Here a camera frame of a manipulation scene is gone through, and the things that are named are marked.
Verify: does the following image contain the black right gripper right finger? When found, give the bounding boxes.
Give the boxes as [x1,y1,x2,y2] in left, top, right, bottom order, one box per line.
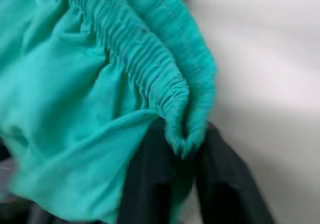
[194,120,276,224]

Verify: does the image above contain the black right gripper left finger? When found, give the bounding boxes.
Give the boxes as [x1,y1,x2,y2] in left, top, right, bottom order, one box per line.
[116,118,199,224]

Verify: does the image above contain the green elastic-waist garment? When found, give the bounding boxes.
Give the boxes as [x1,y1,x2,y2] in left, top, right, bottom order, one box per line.
[0,0,218,224]

